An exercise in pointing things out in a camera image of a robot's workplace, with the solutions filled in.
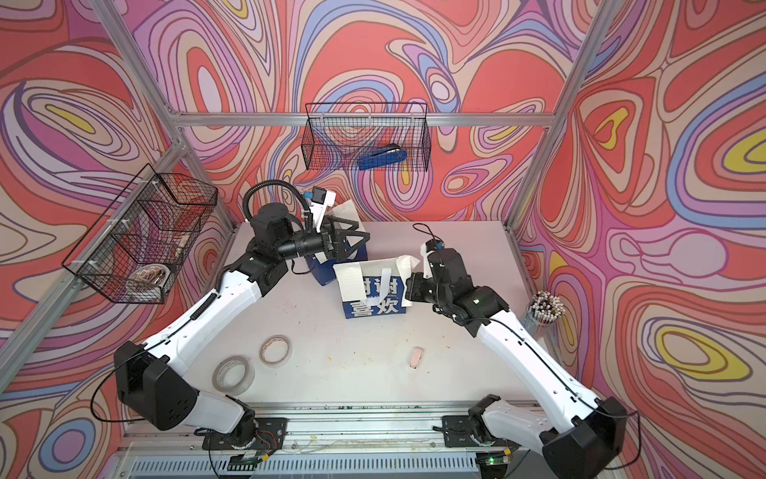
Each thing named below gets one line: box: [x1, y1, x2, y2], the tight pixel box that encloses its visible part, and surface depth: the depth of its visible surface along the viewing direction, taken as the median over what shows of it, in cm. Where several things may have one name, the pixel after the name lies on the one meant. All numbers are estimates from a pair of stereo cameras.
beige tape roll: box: [259, 334, 293, 368], surface depth 89 cm
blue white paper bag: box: [332, 254, 421, 320], surface depth 82 cm
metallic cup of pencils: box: [521, 290, 566, 340], surface depth 78 cm
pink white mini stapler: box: [408, 346, 424, 371], surface depth 85 cm
